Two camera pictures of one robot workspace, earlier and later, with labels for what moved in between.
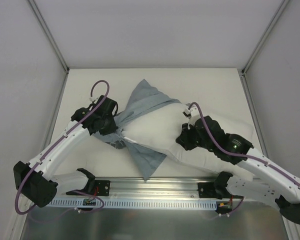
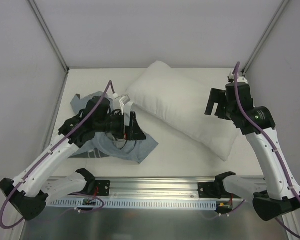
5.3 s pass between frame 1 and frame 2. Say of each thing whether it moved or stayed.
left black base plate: stayed
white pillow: moved
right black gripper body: moved
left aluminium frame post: stayed
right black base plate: stayed
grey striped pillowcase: moved
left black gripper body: moved
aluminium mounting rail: stayed
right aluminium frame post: stayed
